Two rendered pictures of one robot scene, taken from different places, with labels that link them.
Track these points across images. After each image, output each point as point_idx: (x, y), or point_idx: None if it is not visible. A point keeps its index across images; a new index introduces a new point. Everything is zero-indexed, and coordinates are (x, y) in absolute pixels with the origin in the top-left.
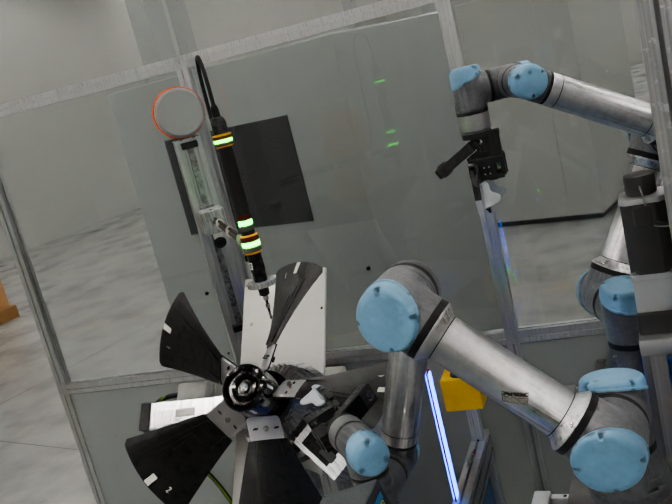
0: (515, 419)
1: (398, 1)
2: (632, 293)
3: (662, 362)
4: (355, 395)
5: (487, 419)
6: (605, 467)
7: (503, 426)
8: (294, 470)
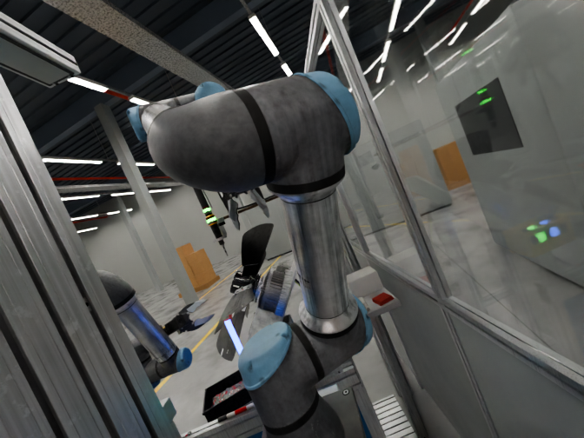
0: (463, 368)
1: (312, 23)
2: (240, 359)
3: None
4: (174, 318)
5: (447, 353)
6: None
7: (458, 367)
8: (236, 328)
